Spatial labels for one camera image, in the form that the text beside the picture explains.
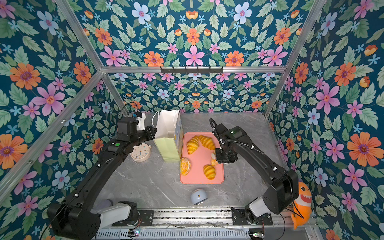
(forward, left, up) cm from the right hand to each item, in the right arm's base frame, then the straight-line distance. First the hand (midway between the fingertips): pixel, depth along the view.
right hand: (221, 160), depth 77 cm
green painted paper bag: (+27, +34, -13) cm, 45 cm away
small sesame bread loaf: (+2, +20, -10) cm, 23 cm away
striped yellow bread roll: (0, +6, -13) cm, 14 cm away
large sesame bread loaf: (+5, +3, -11) cm, 13 cm away
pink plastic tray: (+10, +11, -14) cm, 20 cm away
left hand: (+13, +32, +14) cm, 37 cm away
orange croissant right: (+20, +7, -12) cm, 24 cm away
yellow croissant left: (+18, +17, -12) cm, 27 cm away
